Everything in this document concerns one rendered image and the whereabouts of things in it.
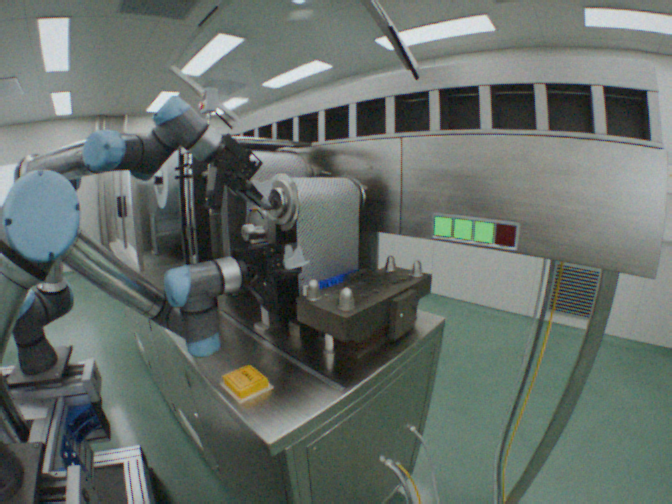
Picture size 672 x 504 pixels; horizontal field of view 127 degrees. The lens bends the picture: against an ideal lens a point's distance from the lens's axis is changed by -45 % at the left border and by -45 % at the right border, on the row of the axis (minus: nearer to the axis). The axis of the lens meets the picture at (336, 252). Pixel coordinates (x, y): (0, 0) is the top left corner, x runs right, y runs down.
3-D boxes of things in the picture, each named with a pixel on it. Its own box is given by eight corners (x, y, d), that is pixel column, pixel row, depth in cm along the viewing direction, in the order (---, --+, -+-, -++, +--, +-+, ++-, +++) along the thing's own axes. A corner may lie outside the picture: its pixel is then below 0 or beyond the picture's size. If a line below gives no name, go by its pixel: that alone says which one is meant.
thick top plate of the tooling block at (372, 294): (297, 320, 73) (296, 297, 71) (388, 282, 101) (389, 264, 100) (346, 342, 62) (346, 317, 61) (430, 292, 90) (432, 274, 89)
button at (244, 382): (223, 384, 56) (221, 375, 56) (251, 372, 61) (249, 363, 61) (240, 401, 52) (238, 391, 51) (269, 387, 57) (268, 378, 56)
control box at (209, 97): (196, 113, 106) (197, 91, 104) (210, 114, 111) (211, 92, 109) (202, 109, 102) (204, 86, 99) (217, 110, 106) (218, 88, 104)
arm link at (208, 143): (193, 148, 54) (181, 153, 60) (209, 161, 58) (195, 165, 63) (214, 121, 57) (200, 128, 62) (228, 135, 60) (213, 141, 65)
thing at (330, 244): (298, 292, 78) (296, 220, 73) (356, 272, 94) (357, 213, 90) (300, 292, 77) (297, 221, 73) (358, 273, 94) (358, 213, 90)
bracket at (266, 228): (253, 328, 83) (244, 220, 76) (271, 321, 87) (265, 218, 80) (263, 334, 79) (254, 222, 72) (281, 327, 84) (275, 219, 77)
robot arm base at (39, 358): (16, 377, 49) (4, 348, 46) (28, 354, 61) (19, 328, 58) (52, 372, 57) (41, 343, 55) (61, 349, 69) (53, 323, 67)
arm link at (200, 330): (198, 334, 66) (191, 291, 63) (229, 348, 61) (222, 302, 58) (172, 346, 59) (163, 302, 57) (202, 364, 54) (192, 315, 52)
